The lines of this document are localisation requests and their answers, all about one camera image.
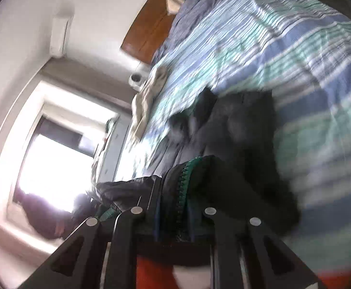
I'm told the wooden bed headboard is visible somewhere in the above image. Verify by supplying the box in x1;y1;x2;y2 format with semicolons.
121;0;242;64

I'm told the white air conditioner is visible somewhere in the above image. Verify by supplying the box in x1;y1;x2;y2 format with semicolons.
50;13;74;57

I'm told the cream blanket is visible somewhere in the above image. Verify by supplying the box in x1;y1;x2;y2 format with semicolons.
130;66;169;141

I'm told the white windowsill cabinet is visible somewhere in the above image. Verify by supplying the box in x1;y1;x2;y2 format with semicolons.
96;116;135;184

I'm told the window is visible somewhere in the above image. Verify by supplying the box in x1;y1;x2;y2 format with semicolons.
11;116;104;217

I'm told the black puffer jacket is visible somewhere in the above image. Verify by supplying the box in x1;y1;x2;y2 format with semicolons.
96;88;302;243

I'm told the striped duvet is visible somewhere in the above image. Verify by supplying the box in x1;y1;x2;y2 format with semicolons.
115;0;351;277

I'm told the small white fan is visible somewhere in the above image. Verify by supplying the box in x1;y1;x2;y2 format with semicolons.
129;71;148;91

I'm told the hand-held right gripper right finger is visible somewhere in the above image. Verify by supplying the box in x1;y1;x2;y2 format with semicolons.
203;207;327;289

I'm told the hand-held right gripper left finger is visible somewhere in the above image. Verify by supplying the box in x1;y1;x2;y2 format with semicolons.
19;175;164;289

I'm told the blue checked pillow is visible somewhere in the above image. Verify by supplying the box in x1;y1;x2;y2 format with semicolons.
153;0;242;65

